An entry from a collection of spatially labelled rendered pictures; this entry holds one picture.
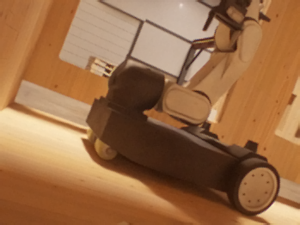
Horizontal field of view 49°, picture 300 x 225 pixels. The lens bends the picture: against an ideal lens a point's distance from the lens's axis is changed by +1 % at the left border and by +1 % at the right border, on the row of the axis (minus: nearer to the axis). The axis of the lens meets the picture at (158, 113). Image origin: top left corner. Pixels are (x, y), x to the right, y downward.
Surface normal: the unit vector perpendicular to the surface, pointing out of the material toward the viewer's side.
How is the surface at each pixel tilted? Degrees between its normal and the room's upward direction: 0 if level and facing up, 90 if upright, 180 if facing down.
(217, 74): 90
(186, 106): 90
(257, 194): 90
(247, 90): 90
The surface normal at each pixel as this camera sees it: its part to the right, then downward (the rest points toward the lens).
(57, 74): 0.27, 0.14
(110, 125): 0.04, 0.06
